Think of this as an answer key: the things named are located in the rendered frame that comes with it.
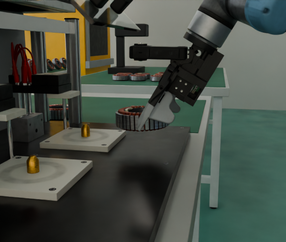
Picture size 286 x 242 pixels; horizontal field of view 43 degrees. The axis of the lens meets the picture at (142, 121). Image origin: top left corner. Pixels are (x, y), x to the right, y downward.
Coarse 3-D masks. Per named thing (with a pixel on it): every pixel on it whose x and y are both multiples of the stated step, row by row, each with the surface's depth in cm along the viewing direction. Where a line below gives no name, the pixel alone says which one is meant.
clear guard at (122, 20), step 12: (0, 0) 64; (12, 0) 64; (24, 0) 64; (36, 0) 64; (72, 0) 39; (84, 0) 43; (84, 12) 39; (96, 12) 43; (108, 12) 50; (96, 24) 40; (108, 24) 44; (120, 24) 50; (132, 24) 59
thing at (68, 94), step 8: (32, 80) 79; (40, 80) 79; (48, 80) 78; (56, 80) 78; (64, 80) 81; (16, 88) 80; (24, 88) 80; (32, 88) 79; (40, 88) 79; (48, 88) 78; (56, 88) 78; (64, 88) 81; (24, 96) 83; (48, 96) 79; (56, 96) 79; (64, 96) 79; (72, 96) 80; (24, 104) 84; (32, 112) 87
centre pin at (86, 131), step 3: (84, 126) 82; (87, 126) 82; (81, 129) 82; (84, 129) 81; (87, 129) 82; (81, 132) 82; (84, 132) 82; (87, 132) 82; (81, 135) 82; (84, 135) 82; (87, 135) 82
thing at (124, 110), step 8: (120, 112) 73; (128, 112) 72; (136, 112) 79; (120, 120) 73; (128, 120) 71; (136, 120) 71; (152, 120) 71; (120, 128) 75; (128, 128) 72; (136, 128) 71; (144, 128) 72; (152, 128) 71; (160, 128) 73
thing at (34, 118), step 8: (16, 120) 81; (24, 120) 81; (32, 120) 83; (40, 120) 87; (16, 128) 82; (24, 128) 81; (32, 128) 83; (40, 128) 87; (16, 136) 82; (24, 136) 82; (32, 136) 83
